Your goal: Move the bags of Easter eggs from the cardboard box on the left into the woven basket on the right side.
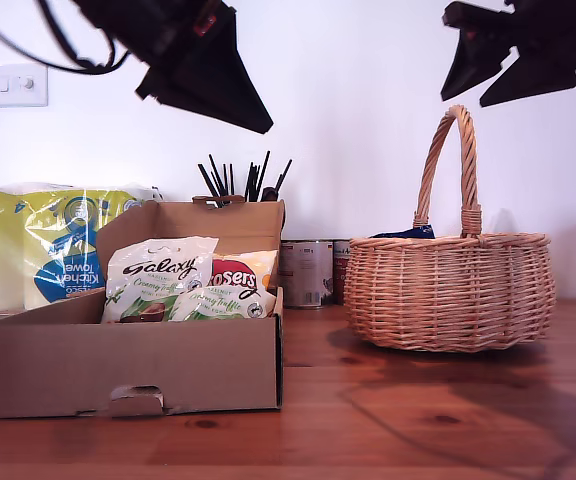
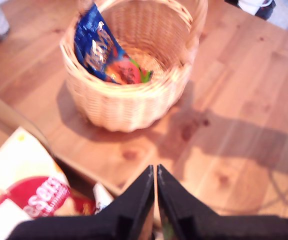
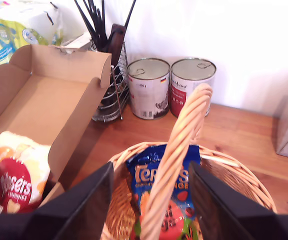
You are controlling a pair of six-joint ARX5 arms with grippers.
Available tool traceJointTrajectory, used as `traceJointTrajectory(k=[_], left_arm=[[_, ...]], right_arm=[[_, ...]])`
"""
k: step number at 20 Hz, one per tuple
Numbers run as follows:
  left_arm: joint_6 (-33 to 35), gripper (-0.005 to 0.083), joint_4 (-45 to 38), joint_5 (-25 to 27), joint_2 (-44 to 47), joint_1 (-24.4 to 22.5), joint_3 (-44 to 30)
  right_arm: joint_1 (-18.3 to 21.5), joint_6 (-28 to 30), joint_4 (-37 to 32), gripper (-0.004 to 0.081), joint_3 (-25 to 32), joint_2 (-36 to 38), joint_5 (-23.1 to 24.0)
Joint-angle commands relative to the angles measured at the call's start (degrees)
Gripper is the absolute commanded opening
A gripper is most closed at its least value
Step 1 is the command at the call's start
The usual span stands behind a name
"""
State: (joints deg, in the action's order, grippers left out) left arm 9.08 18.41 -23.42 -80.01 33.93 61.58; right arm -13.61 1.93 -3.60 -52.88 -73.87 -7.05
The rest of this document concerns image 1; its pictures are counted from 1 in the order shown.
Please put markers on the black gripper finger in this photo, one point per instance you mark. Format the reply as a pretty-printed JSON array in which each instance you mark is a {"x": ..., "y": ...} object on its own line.
[
  {"x": 473, "y": 65},
  {"x": 208, "y": 85},
  {"x": 533, "y": 77}
]

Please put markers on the red Maltesers bunnies bag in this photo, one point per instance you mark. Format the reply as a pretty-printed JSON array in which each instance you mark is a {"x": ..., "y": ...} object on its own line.
[{"x": 238, "y": 275}]

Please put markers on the white Galaxy truffle egg bag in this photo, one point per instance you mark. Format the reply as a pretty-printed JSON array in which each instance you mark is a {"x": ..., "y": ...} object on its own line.
[
  {"x": 143, "y": 280},
  {"x": 223, "y": 307}
]

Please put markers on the brown cardboard box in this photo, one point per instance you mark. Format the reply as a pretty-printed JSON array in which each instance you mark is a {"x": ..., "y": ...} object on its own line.
[{"x": 133, "y": 360}]

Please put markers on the white labelled tin can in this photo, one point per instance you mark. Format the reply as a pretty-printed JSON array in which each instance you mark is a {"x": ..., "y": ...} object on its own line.
[{"x": 305, "y": 275}]

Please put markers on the kitchen towel roll pack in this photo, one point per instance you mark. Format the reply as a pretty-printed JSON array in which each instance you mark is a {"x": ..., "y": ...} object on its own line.
[{"x": 43, "y": 245}]

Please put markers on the red labelled tin can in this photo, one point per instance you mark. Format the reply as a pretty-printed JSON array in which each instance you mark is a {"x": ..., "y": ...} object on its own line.
[{"x": 341, "y": 275}]

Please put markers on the white wall switch plate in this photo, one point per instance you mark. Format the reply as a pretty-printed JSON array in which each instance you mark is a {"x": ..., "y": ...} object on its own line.
[{"x": 10, "y": 86}]

